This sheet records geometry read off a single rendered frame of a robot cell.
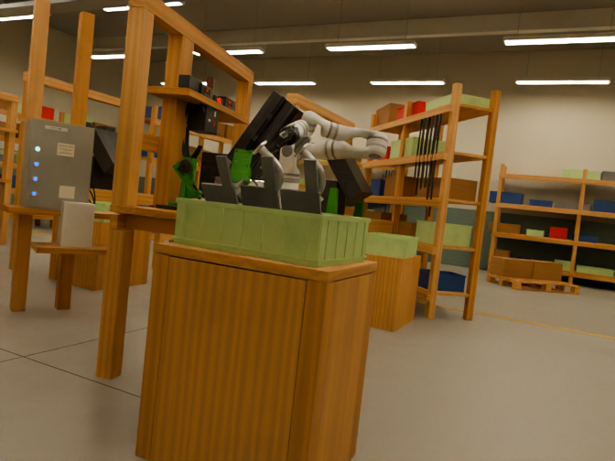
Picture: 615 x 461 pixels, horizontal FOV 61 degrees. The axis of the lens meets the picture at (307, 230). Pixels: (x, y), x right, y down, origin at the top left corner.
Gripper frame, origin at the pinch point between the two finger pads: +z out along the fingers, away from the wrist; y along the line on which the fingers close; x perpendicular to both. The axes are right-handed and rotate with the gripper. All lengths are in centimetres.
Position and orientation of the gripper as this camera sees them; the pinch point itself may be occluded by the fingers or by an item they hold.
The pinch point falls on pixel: (275, 144)
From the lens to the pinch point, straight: 193.9
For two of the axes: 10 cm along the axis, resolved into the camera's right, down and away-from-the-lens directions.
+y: 6.1, -5.5, -5.7
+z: -4.0, 4.1, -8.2
